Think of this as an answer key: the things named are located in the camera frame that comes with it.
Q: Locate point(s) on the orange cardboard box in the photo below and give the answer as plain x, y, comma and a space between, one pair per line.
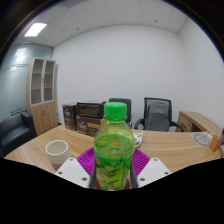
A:
215, 143

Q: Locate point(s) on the ceiling light panel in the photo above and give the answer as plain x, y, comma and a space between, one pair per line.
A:
35, 29

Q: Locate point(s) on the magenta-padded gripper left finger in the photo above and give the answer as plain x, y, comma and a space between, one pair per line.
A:
73, 171

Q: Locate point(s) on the white and brown mug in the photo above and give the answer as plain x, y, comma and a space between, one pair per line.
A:
57, 151

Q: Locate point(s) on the wooden side desk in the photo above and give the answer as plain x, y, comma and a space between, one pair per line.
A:
196, 120

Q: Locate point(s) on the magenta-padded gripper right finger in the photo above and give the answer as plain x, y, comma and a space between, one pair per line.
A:
153, 170

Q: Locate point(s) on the black padded office chair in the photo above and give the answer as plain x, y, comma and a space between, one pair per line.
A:
126, 105

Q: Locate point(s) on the brown box with orange side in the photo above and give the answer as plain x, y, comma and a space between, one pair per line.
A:
87, 126

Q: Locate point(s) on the black mesh office chair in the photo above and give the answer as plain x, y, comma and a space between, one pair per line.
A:
175, 125

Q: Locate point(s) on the green drink bottle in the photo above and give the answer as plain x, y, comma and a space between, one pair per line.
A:
114, 150

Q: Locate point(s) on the grey backpack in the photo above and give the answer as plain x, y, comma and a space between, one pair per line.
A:
157, 116

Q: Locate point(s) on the dark brown flat box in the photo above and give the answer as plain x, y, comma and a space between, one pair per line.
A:
89, 109

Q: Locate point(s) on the black sofa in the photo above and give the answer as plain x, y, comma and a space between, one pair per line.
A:
15, 133

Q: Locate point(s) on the wooden shelf cabinet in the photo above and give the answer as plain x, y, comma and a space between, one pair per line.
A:
41, 115

